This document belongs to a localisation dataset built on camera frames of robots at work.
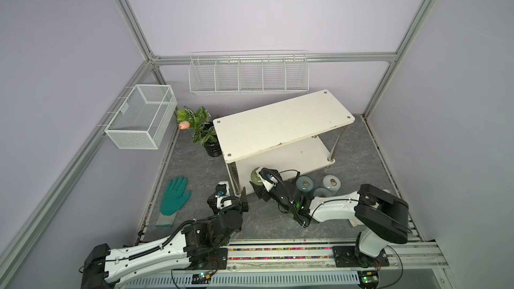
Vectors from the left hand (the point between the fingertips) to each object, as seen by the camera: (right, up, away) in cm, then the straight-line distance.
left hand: (234, 190), depth 77 cm
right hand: (+9, +5, +4) cm, 12 cm away
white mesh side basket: (-40, +27, +6) cm, 49 cm away
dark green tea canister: (+8, +5, 0) cm, 9 cm away
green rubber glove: (-30, -5, +14) cm, 34 cm away
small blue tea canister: (+36, -3, +7) cm, 36 cm away
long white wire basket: (+4, +53, +22) cm, 58 cm away
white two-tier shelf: (+24, +22, -8) cm, 33 cm away
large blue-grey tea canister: (+29, 0, +8) cm, 30 cm away
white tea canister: (+40, +1, +8) cm, 41 cm away
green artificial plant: (-16, +27, +5) cm, 32 cm away
